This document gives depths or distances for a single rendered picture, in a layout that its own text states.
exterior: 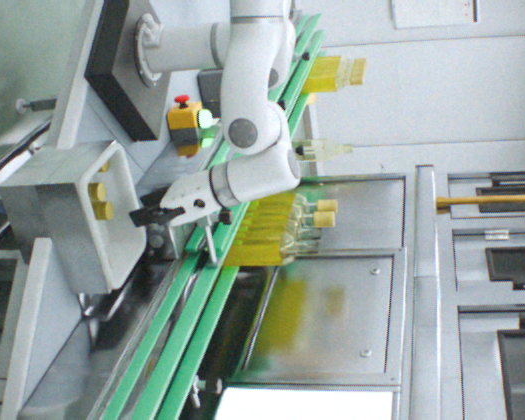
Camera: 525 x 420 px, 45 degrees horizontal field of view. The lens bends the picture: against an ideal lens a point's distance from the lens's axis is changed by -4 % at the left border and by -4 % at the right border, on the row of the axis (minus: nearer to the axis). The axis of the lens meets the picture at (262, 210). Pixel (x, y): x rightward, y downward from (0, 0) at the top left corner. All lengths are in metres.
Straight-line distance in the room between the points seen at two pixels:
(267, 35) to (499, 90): 6.54
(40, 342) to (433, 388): 0.69
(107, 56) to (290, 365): 0.69
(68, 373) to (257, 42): 0.61
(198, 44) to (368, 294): 0.64
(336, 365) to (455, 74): 6.26
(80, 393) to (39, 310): 0.16
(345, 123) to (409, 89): 0.83
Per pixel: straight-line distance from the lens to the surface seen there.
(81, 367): 1.14
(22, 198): 1.16
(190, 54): 1.36
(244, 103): 1.00
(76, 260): 1.18
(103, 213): 1.22
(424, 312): 1.42
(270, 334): 1.40
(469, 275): 1.59
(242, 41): 1.03
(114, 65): 1.29
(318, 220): 1.49
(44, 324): 1.16
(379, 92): 7.45
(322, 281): 1.53
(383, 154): 7.73
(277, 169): 1.05
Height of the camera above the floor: 1.38
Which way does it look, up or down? 14 degrees down
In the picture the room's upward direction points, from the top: 88 degrees clockwise
